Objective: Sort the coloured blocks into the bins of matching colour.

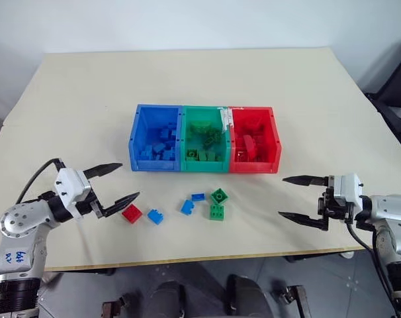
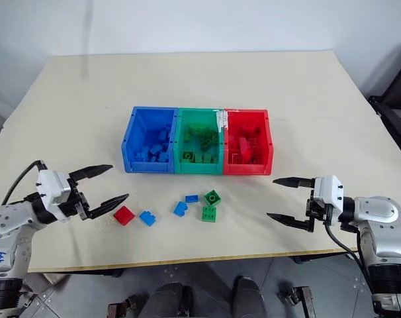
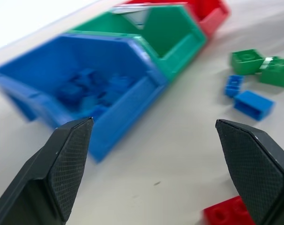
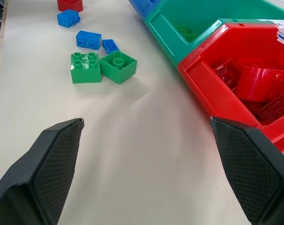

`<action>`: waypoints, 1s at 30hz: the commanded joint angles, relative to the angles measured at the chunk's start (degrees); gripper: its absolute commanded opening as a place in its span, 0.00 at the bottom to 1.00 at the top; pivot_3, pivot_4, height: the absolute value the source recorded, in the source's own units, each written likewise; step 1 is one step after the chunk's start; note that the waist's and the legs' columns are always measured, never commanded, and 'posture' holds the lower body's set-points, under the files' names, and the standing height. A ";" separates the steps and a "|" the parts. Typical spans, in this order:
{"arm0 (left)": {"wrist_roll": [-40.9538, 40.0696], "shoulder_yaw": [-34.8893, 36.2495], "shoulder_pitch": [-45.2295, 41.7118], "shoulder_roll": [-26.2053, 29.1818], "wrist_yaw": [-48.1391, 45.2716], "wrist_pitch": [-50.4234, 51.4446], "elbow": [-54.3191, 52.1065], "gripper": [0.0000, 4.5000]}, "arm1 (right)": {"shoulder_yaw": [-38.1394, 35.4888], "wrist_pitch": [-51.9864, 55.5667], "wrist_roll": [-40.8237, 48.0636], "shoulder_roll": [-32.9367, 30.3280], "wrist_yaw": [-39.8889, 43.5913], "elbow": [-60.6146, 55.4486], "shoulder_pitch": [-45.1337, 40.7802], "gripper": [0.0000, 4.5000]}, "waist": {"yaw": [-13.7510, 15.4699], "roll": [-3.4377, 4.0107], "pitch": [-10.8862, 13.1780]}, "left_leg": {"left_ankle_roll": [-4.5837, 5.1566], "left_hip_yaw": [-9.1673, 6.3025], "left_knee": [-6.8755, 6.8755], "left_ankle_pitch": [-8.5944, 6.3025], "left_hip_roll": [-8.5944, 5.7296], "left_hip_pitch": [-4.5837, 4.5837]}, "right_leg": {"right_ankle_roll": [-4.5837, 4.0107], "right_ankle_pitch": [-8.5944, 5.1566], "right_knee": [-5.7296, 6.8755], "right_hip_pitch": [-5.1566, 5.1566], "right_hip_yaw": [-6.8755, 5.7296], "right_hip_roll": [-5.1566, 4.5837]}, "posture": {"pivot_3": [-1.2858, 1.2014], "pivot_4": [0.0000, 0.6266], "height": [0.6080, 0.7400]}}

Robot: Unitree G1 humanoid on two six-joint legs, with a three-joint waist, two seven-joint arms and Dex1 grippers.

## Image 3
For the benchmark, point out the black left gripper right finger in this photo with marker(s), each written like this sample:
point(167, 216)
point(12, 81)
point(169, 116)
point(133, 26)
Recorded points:
point(256, 173)

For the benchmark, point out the green building block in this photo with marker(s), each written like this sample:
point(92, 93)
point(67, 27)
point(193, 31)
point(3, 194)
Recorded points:
point(246, 62)
point(276, 72)

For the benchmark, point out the red plastic storage bin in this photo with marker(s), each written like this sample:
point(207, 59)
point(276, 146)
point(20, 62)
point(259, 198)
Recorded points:
point(210, 16)

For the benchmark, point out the green plastic storage bin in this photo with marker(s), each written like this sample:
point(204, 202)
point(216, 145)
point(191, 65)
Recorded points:
point(170, 35)

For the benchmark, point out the red building block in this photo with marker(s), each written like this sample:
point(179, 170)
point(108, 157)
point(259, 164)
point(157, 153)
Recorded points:
point(222, 212)

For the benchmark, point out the blue building blocks pile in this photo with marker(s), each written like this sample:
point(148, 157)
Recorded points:
point(90, 91)

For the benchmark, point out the small blue building block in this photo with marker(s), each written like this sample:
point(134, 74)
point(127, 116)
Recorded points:
point(233, 85)

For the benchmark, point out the blue rectangular building block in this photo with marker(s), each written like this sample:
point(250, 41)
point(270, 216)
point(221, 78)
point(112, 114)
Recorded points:
point(254, 104)

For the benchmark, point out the blue plastic storage bin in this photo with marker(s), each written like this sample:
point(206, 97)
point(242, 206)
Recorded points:
point(123, 77)

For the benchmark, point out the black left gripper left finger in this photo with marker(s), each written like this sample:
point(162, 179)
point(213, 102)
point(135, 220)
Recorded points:
point(41, 178)

